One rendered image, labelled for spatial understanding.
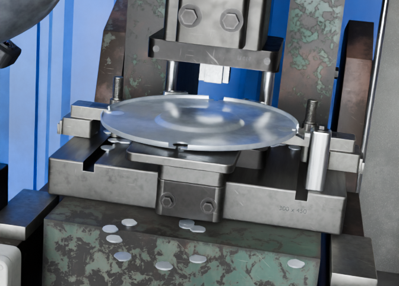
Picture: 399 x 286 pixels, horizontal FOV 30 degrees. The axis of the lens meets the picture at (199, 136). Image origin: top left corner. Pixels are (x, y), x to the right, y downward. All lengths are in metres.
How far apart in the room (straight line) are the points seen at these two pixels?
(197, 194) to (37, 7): 0.57
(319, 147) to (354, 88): 0.39
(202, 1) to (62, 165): 0.32
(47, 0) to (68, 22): 1.86
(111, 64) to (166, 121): 0.45
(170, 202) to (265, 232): 0.14
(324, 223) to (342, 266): 0.10
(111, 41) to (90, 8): 0.92
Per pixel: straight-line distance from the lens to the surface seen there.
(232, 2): 1.07
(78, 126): 1.25
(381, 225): 2.52
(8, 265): 1.01
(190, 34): 1.09
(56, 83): 2.47
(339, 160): 1.20
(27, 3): 0.55
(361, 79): 1.45
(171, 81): 1.28
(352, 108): 1.45
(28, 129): 2.57
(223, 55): 1.12
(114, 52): 1.50
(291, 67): 1.37
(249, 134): 1.04
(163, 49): 1.14
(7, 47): 1.03
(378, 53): 1.52
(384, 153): 2.44
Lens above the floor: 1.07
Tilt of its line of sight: 16 degrees down
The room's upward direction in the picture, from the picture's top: 5 degrees clockwise
